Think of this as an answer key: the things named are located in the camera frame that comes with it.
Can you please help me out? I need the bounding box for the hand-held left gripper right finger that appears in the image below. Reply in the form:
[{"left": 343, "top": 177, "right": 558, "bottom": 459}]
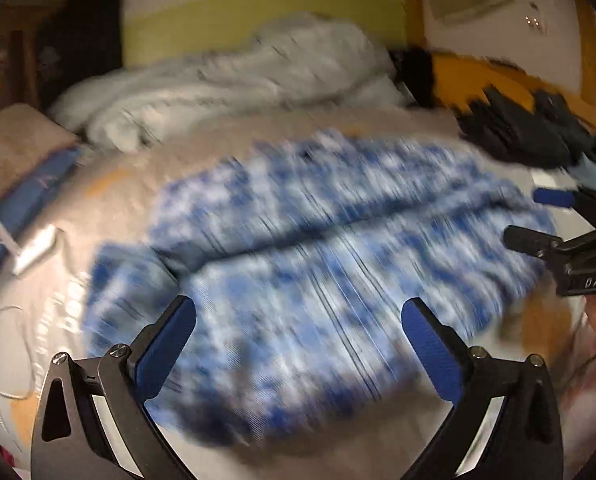
[{"left": 401, "top": 297, "right": 563, "bottom": 480}]

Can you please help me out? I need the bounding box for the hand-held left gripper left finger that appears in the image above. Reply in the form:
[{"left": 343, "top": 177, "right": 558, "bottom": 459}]
[{"left": 30, "top": 295, "right": 197, "bottom": 480}]

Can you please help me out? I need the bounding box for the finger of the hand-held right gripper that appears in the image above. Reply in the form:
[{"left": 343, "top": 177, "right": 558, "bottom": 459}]
[
  {"left": 532, "top": 186, "right": 596, "bottom": 218},
  {"left": 504, "top": 225, "right": 596, "bottom": 262}
]

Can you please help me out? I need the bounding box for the blue white plaid shirt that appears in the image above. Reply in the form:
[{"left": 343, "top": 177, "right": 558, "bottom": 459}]
[{"left": 85, "top": 130, "right": 558, "bottom": 448}]

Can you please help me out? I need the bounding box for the pile of dark clothes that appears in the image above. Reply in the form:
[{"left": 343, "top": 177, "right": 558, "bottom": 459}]
[{"left": 456, "top": 85, "right": 596, "bottom": 172}]

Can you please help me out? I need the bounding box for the white desk lamp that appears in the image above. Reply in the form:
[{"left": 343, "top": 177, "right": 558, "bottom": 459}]
[{"left": 0, "top": 187, "right": 59, "bottom": 275}]

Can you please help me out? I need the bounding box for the grey bed sheet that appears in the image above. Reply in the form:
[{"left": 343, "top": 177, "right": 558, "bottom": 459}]
[{"left": 0, "top": 105, "right": 596, "bottom": 480}]

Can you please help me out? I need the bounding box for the black furry item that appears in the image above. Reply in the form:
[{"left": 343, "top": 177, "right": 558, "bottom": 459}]
[{"left": 390, "top": 49, "right": 441, "bottom": 108}]

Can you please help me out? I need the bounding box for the blue pillow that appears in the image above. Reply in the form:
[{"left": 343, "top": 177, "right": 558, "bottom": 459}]
[{"left": 0, "top": 147, "right": 84, "bottom": 301}]

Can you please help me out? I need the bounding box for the beige pillow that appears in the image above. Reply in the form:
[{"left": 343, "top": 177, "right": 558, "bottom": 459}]
[{"left": 0, "top": 103, "right": 79, "bottom": 206}]

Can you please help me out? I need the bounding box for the light grey duvet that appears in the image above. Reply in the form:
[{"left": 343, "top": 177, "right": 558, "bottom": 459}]
[{"left": 48, "top": 17, "right": 413, "bottom": 153}]

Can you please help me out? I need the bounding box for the black board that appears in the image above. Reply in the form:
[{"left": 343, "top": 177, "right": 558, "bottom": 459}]
[{"left": 33, "top": 0, "right": 124, "bottom": 111}]

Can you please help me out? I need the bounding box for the wooden post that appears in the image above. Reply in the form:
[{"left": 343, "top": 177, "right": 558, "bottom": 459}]
[{"left": 400, "top": 0, "right": 427, "bottom": 47}]

